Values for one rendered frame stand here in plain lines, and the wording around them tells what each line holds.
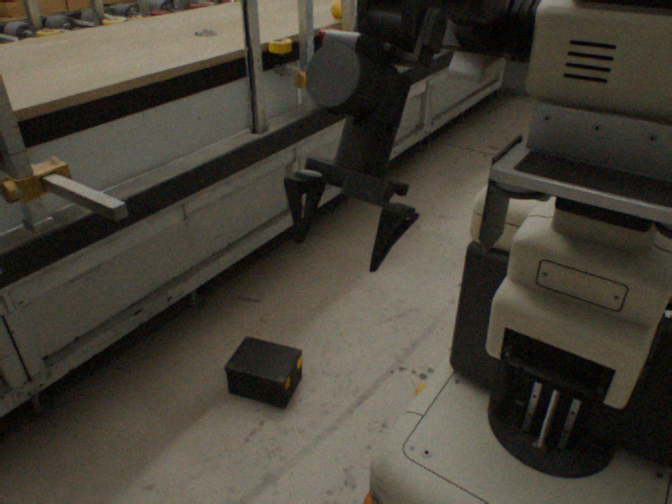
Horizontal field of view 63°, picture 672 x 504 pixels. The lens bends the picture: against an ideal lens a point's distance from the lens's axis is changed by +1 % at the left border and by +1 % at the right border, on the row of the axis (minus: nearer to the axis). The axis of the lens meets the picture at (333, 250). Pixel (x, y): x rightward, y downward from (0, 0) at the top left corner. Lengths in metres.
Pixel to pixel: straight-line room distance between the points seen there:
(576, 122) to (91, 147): 1.27
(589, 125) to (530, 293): 0.28
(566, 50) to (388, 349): 1.37
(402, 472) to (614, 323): 0.60
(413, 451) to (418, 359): 0.65
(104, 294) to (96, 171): 0.42
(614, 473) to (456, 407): 0.35
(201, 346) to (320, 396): 0.48
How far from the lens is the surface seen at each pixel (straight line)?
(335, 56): 0.51
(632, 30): 0.74
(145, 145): 1.76
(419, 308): 2.12
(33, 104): 1.55
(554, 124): 0.76
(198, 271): 2.07
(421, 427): 1.35
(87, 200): 1.20
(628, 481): 1.40
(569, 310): 0.89
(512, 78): 4.75
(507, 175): 0.70
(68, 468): 1.77
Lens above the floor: 1.32
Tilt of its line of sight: 33 degrees down
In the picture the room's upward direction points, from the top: straight up
